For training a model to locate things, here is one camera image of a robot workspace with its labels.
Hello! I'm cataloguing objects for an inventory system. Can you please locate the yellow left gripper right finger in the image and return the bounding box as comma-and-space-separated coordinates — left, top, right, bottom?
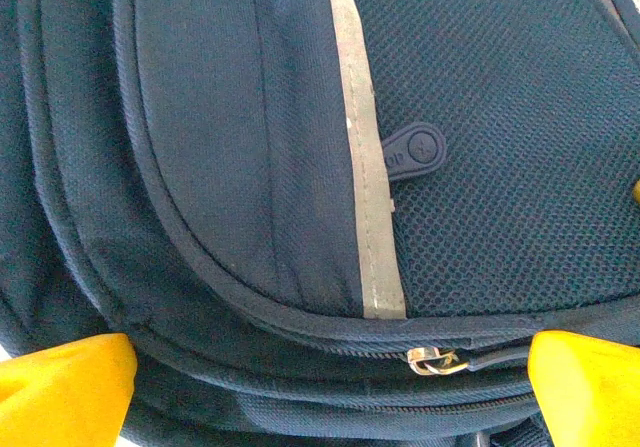
528, 330, 640, 447

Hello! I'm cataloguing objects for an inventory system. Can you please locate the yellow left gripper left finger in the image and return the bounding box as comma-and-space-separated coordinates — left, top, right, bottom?
0, 332, 139, 447

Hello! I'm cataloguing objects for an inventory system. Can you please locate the navy blue backpack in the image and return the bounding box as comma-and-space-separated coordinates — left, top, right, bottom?
0, 0, 640, 447

